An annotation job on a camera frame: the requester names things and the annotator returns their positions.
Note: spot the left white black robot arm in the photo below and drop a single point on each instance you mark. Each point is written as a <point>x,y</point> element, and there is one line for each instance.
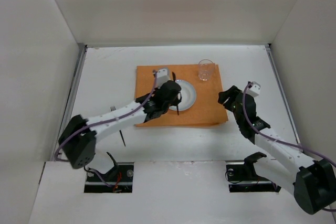
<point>77,142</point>

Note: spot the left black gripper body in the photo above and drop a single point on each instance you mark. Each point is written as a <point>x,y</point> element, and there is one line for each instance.
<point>176,94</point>

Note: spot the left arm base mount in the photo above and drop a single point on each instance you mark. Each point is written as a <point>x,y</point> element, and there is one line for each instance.
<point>117,180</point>

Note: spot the black plastic knife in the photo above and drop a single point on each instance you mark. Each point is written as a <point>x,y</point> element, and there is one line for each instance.
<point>178,108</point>

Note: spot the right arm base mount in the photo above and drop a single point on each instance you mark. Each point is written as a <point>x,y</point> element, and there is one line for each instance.
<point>242,178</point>

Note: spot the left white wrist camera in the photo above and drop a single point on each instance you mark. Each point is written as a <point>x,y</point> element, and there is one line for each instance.
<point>162,76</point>

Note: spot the clear plastic cup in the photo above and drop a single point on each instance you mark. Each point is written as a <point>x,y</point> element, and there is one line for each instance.
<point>205,69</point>

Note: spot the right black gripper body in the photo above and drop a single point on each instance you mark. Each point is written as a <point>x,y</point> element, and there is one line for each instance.
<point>233,100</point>

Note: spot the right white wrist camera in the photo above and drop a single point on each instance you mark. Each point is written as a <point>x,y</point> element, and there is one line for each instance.
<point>253,89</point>

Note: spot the black plastic fork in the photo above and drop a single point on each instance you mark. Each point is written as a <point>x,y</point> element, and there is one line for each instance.
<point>113,108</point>

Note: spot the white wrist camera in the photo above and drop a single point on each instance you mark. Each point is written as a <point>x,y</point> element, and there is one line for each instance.
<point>162,76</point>
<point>253,89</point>

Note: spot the orange cloth napkin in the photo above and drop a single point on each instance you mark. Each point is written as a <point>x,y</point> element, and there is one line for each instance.
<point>206,111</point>

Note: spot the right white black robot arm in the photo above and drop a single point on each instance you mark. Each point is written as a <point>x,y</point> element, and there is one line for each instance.
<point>310,181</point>

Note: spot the clear plastic plate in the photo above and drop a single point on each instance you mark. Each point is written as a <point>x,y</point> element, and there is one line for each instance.
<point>188,95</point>

